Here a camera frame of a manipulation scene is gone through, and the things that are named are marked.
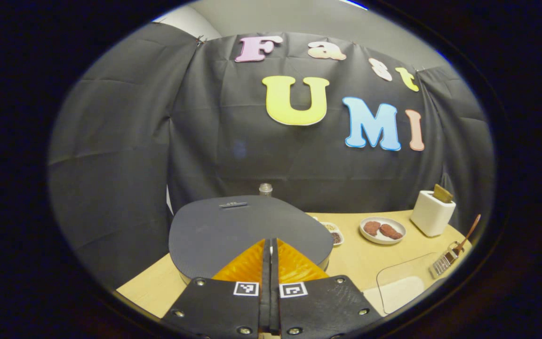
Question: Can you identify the metal wire chopstick holder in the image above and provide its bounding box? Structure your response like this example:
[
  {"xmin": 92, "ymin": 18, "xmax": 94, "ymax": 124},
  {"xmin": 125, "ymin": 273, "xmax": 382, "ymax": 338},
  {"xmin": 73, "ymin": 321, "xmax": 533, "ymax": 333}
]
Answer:
[{"xmin": 429, "ymin": 241, "xmax": 464, "ymax": 279}]

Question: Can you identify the black backdrop cloth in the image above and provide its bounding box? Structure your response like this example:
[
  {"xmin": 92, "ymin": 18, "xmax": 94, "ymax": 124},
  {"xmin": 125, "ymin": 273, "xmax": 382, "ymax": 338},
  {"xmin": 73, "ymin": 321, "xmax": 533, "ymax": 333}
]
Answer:
[{"xmin": 48, "ymin": 23, "xmax": 495, "ymax": 288}]

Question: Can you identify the silver black rice cooker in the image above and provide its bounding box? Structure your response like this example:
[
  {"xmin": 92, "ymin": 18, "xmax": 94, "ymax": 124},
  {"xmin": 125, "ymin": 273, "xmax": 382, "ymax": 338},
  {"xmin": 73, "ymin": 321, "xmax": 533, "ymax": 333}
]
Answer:
[{"xmin": 168, "ymin": 195, "xmax": 334, "ymax": 284}]

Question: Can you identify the brown toast slice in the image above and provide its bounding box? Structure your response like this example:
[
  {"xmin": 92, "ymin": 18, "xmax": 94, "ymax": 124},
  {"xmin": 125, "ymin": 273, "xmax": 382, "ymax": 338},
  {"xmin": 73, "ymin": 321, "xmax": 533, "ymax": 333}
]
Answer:
[{"xmin": 433, "ymin": 184, "xmax": 454, "ymax": 204}]

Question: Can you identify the white divided bean dish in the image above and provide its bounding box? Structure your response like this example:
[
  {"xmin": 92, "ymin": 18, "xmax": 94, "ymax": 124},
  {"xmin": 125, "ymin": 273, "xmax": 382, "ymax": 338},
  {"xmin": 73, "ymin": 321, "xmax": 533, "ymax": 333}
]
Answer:
[{"xmin": 320, "ymin": 221, "xmax": 344, "ymax": 246}]

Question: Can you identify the white toaster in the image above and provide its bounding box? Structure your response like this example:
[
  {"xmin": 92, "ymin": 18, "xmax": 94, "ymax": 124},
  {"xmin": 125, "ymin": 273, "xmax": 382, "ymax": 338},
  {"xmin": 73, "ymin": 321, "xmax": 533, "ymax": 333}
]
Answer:
[{"xmin": 410, "ymin": 190, "xmax": 456, "ymax": 237}]

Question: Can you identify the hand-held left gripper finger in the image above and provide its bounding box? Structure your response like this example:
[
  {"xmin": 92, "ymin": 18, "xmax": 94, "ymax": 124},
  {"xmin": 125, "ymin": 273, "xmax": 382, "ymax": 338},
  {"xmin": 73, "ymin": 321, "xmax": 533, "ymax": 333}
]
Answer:
[
  {"xmin": 160, "ymin": 239, "xmax": 271, "ymax": 339},
  {"xmin": 271, "ymin": 238, "xmax": 383, "ymax": 339}
]

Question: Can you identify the white round plate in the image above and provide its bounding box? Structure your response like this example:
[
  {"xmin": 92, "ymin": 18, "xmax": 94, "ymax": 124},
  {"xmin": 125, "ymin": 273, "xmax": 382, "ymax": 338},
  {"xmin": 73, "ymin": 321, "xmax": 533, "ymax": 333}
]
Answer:
[{"xmin": 359, "ymin": 217, "xmax": 407, "ymax": 245}]

